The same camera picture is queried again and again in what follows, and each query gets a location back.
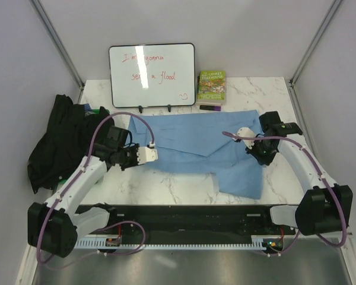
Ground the light blue long sleeve shirt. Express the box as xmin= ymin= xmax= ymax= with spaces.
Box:
xmin=128 ymin=110 xmax=263 ymax=200

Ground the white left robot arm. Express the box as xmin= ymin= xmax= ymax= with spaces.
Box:
xmin=27 ymin=126 xmax=138 ymax=258

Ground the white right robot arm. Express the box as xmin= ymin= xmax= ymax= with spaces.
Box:
xmin=237 ymin=111 xmax=353 ymax=237

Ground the black long sleeve shirt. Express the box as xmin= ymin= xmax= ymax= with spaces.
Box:
xmin=27 ymin=94 xmax=109 ymax=194

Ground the green plastic bin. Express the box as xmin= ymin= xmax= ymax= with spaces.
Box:
xmin=58 ymin=107 xmax=109 ymax=183

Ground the purple marker pen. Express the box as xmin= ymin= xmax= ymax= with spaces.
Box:
xmin=199 ymin=105 xmax=221 ymax=112

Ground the green treehouse book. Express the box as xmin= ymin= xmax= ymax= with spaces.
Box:
xmin=196 ymin=70 xmax=227 ymax=106

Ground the small whiteboard with stand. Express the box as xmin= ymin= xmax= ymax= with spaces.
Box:
xmin=109 ymin=43 xmax=196 ymax=110

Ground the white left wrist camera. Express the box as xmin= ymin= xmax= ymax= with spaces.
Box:
xmin=136 ymin=145 xmax=158 ymax=165

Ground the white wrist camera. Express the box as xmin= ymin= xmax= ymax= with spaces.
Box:
xmin=136 ymin=145 xmax=158 ymax=165
xmin=237 ymin=127 xmax=256 ymax=150

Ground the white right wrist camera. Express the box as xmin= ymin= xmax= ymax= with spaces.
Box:
xmin=237 ymin=127 xmax=256 ymax=150

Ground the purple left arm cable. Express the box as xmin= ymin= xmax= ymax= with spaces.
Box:
xmin=35 ymin=112 xmax=155 ymax=264

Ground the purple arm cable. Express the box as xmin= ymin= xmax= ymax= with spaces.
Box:
xmin=222 ymin=130 xmax=347 ymax=248
xmin=35 ymin=112 xmax=155 ymax=264

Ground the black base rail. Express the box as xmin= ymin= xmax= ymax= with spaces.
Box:
xmin=74 ymin=203 xmax=297 ymax=246

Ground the white slotted cable duct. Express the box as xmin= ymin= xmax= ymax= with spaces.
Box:
xmin=74 ymin=234 xmax=294 ymax=251

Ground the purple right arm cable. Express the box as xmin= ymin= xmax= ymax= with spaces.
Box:
xmin=222 ymin=130 xmax=347 ymax=248

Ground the left aluminium frame post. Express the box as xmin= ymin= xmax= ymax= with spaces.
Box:
xmin=29 ymin=0 xmax=84 ymax=91

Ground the aluminium frame post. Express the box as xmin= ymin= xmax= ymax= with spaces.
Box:
xmin=29 ymin=0 xmax=84 ymax=91
xmin=289 ymin=0 xmax=344 ymax=87

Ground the right aluminium frame post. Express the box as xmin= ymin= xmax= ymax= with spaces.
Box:
xmin=289 ymin=0 xmax=344 ymax=87

